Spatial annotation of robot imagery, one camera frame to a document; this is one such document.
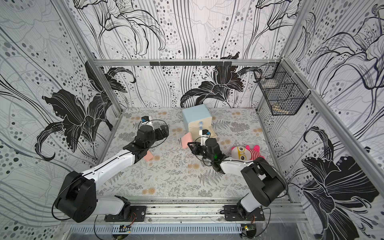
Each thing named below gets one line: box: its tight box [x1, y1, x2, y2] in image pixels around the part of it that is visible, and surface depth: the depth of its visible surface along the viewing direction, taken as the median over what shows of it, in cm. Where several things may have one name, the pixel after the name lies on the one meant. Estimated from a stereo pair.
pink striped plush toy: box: [231, 145, 265, 161], surface depth 90 cm
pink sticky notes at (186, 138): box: [181, 132, 193, 149], surface depth 87 cm
